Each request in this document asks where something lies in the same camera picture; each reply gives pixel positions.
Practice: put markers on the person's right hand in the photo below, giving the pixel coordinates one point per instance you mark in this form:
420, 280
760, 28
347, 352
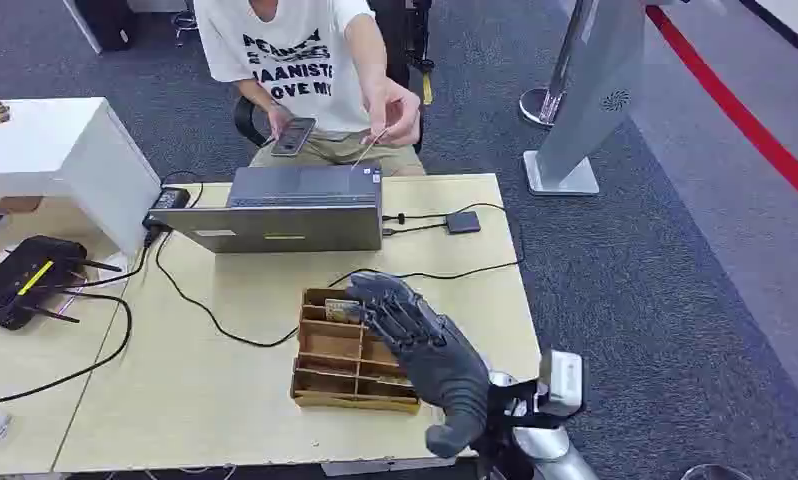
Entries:
278, 119

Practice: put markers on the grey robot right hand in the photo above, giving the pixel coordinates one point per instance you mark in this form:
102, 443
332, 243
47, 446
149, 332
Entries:
439, 371

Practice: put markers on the person's left hand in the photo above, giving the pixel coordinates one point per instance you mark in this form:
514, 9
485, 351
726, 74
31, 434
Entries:
399, 112

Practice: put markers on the dark smartphone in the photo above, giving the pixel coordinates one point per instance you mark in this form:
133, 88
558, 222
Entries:
294, 136

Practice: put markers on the gold card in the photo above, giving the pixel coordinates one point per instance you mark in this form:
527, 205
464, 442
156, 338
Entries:
340, 310
370, 147

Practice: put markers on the person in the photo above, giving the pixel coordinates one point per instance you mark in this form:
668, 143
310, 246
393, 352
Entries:
293, 66

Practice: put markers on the wooden card box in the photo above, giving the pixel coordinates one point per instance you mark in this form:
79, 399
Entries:
336, 358

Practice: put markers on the grey laptop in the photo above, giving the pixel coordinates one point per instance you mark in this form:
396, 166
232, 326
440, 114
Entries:
286, 225

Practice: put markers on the small black hub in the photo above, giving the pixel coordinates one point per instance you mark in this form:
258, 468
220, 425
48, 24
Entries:
463, 222

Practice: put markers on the black power adapter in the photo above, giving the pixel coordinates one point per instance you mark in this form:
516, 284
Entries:
171, 198

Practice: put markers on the black cabinet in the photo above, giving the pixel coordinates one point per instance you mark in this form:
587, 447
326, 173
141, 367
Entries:
107, 23

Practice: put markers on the grey kiosk stand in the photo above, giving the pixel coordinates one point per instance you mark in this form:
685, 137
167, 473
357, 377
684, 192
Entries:
598, 86

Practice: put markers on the white cabinet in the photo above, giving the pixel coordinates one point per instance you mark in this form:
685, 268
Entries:
48, 146

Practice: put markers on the black router with antennas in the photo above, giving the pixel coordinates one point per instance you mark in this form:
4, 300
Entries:
21, 278

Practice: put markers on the red floor tape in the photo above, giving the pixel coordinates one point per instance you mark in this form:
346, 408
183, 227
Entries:
737, 112

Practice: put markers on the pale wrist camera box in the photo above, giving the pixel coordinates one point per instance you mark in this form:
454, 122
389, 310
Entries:
564, 381

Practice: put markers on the chrome stanchion post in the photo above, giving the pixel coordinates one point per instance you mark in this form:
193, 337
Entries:
545, 99

